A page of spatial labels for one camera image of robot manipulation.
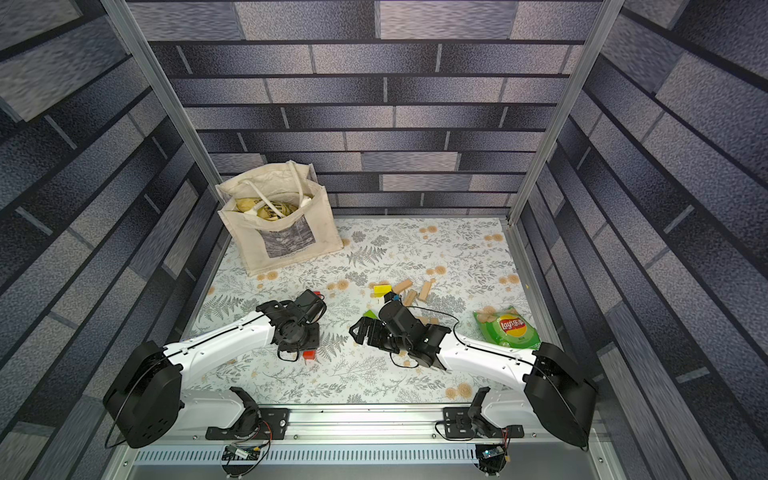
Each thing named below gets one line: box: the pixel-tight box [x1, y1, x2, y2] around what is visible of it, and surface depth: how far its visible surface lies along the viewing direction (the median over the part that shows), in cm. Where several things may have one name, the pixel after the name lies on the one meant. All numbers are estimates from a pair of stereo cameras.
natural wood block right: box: [419, 281, 432, 301], surface depth 102 cm
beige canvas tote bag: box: [215, 160, 343, 276], surface depth 96 cm
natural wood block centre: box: [392, 279, 413, 294], surface depth 103 cm
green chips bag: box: [473, 306, 541, 350], surface depth 84 cm
